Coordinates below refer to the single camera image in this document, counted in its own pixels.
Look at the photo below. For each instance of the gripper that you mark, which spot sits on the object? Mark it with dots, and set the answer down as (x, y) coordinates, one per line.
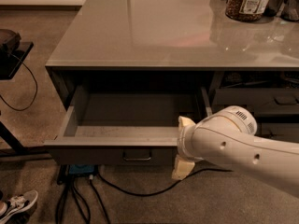
(183, 140)

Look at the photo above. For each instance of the grey drawer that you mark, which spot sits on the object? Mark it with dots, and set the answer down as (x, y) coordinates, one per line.
(263, 93)
(279, 129)
(124, 128)

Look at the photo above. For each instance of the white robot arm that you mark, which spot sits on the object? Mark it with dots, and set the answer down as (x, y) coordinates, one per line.
(228, 139)

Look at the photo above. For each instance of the grey cabinet with glossy top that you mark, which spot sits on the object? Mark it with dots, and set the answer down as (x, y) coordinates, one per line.
(165, 46)

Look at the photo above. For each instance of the blue electronics box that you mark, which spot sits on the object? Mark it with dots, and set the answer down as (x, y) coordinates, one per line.
(81, 170)

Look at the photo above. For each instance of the clear jar of nuts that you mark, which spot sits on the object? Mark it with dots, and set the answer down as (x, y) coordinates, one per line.
(245, 10)

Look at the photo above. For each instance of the dark device on table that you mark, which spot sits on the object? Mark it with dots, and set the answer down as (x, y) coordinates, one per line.
(9, 41)

